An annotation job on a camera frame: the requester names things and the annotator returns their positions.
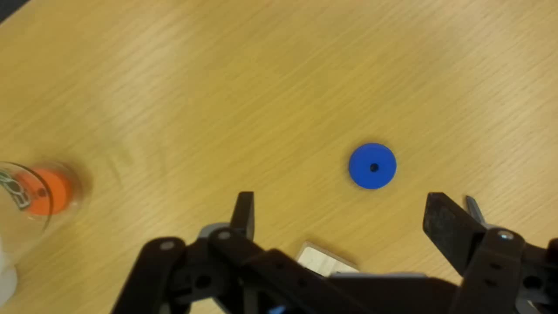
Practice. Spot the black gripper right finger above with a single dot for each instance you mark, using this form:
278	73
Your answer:
488	258

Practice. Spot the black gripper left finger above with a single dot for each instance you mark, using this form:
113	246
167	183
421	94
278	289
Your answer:
249	279

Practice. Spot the clear plastic cup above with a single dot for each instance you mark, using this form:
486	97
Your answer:
36	199

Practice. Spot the white paper cup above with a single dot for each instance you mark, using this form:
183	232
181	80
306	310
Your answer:
8	277

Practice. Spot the wooden number peg board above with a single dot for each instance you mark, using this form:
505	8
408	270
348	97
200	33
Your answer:
322	260

